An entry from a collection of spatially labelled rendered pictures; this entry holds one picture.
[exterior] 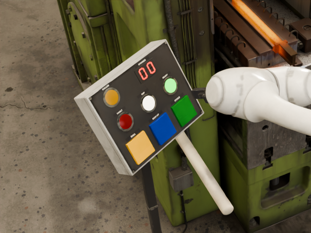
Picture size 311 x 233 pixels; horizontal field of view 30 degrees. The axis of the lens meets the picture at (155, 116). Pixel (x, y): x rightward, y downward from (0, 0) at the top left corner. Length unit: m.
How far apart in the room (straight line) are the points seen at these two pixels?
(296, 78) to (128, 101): 0.55
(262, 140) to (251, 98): 1.00
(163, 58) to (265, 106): 0.59
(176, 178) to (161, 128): 0.68
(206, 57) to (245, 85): 0.87
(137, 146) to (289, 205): 1.16
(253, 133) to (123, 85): 0.69
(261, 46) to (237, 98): 0.82
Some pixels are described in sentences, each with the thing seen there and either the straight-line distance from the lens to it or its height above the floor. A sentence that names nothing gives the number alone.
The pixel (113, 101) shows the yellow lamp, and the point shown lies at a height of 1.15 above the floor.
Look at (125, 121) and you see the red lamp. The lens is 1.72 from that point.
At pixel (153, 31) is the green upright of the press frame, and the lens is 2.00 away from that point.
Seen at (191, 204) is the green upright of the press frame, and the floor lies 0.13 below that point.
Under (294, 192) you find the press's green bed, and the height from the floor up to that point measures 0.16.
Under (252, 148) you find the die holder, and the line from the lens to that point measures 2.29.
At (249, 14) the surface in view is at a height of 1.01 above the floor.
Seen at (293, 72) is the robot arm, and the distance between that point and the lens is 1.42.
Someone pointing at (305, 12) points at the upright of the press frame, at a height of 0.95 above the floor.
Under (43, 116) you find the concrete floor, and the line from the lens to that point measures 3.48.
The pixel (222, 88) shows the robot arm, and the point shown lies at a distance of 1.30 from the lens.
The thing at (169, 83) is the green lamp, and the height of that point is 1.10.
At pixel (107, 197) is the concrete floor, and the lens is 2.96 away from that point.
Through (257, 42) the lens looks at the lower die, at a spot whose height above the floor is 0.99.
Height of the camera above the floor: 2.26
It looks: 43 degrees down
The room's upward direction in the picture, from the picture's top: 9 degrees counter-clockwise
